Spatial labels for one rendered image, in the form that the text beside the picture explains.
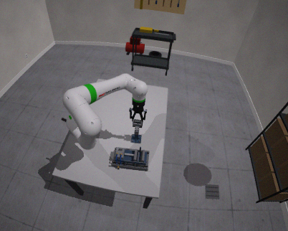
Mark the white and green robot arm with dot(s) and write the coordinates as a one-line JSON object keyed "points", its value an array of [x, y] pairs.
{"points": [[83, 118]]}

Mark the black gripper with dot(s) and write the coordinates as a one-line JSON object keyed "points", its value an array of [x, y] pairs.
{"points": [[137, 110]]}

